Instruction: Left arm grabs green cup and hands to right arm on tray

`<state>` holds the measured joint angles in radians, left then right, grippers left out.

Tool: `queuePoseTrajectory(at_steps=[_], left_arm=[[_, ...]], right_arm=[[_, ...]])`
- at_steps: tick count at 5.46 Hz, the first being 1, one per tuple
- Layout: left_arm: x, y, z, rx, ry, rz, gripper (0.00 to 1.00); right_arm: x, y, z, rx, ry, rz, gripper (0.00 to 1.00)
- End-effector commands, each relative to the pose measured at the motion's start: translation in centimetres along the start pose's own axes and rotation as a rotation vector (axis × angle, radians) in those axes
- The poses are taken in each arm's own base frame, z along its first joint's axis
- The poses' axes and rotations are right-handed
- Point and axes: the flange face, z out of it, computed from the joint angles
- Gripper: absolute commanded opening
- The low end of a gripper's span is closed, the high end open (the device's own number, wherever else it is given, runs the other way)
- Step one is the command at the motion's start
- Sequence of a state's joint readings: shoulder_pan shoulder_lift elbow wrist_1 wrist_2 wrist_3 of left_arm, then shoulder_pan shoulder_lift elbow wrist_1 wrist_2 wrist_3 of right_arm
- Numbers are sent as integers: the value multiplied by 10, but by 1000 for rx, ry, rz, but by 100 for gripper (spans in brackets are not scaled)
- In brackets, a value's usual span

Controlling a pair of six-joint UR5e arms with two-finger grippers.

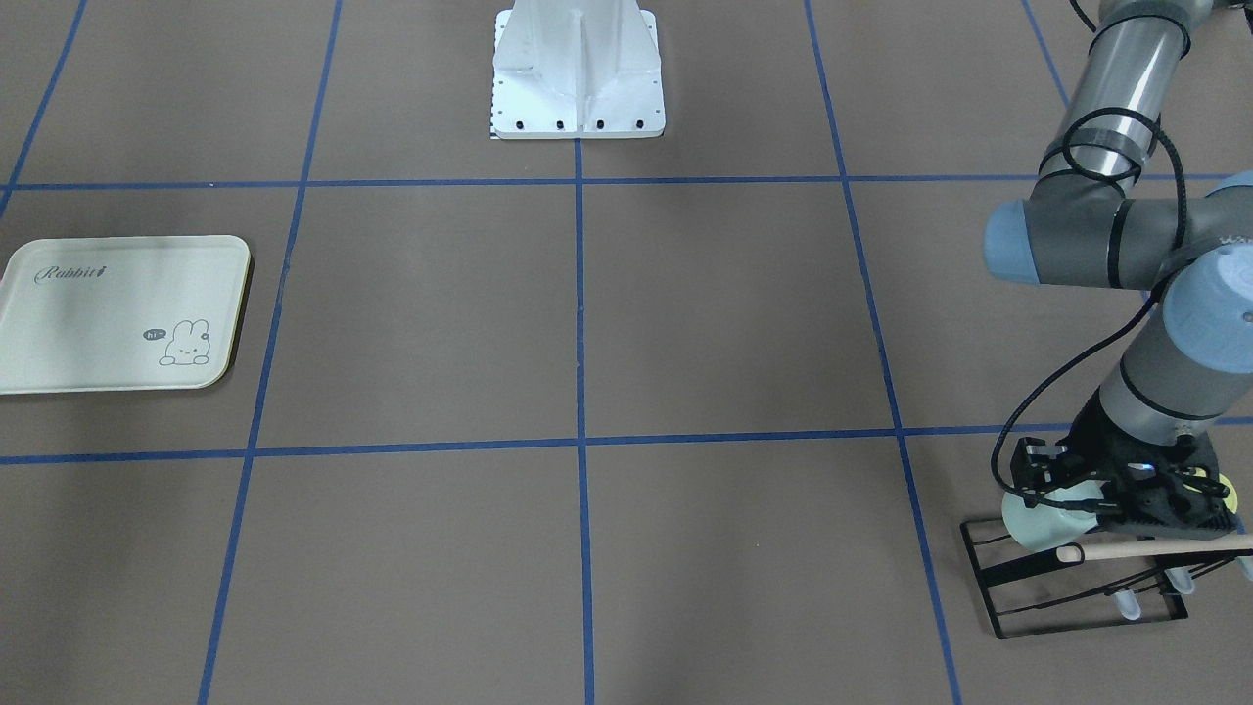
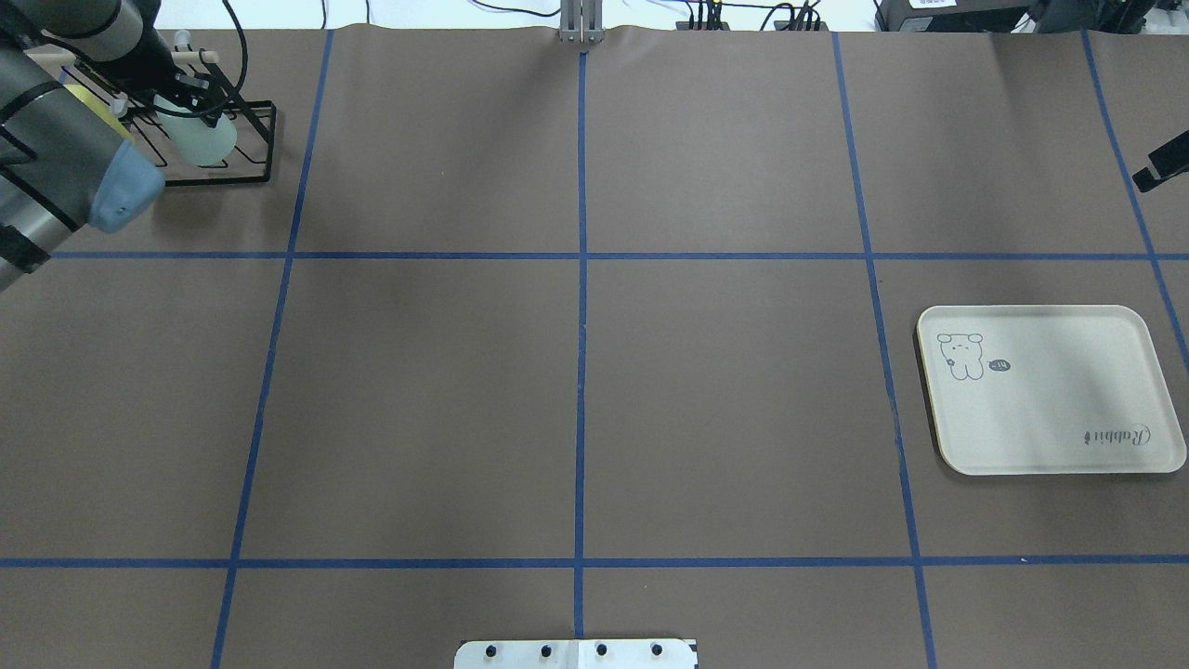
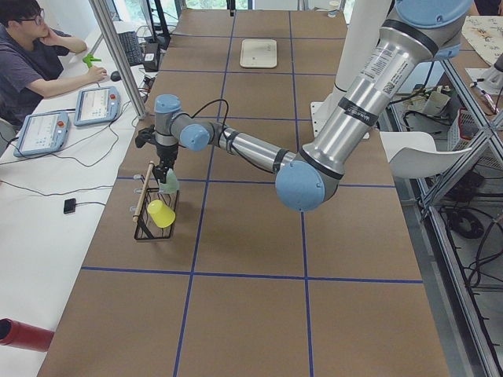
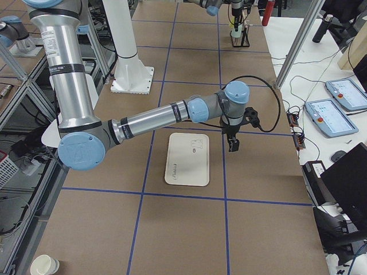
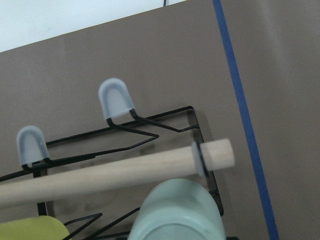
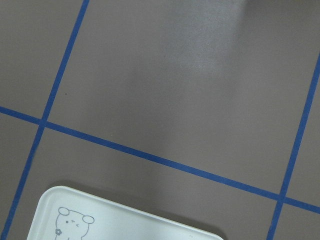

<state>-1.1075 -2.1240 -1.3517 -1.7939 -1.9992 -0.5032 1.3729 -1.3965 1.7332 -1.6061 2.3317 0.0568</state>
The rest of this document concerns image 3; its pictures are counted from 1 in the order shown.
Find green toy object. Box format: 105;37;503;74
82;53;101;68

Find computer mouse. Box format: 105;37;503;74
110;71;121;82

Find yellow cup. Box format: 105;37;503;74
147;199;176;229

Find small black device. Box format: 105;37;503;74
63;198;77;214

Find pale green cup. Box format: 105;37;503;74
160;169;179;195

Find teach pendant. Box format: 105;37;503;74
13;111;70;158
73;86;120;126

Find red cylinder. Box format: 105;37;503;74
1;318;54;352

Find aluminium frame post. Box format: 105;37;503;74
89;0;147;120

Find black wire cup rack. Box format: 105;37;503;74
131;162;180;242

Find white chair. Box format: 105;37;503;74
380;131;472;178

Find cream rabbit tray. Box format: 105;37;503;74
240;38;277;69

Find far teach pendant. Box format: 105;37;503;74
73;86;120;126

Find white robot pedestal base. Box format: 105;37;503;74
310;0;393;135

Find black box on desk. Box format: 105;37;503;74
142;43;160;72

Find seated person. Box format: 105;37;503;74
1;1;107;128

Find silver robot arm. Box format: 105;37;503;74
154;1;472;211

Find black keyboard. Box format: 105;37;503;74
118;31;143;66

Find near teach pendant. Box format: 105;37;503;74
13;111;70;158

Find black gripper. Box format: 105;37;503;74
152;143;178;184

